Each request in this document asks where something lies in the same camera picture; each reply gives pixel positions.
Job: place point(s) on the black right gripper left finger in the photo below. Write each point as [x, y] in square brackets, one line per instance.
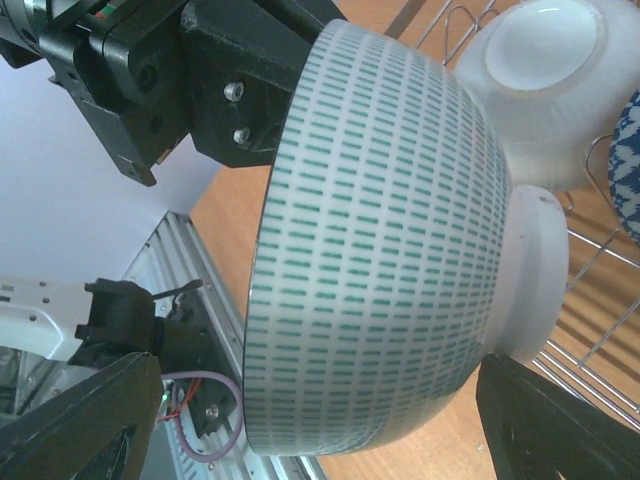
[98, 429]

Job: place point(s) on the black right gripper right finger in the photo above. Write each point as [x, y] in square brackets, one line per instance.
[537, 430]

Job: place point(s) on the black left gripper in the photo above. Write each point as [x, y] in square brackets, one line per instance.
[147, 74]

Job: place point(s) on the chrome wire dish rack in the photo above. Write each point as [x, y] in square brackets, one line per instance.
[594, 351]

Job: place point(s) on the pale green dashed bowl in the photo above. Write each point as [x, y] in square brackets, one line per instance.
[394, 253]

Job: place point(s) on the blue patterned bowl red inside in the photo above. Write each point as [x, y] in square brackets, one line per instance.
[623, 167]

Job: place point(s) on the plain white bowl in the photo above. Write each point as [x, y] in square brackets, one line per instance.
[552, 77]

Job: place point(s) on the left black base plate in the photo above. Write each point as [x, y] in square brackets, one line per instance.
[211, 406]

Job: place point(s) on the aluminium front rail bed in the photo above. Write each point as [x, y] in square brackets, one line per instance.
[204, 332]

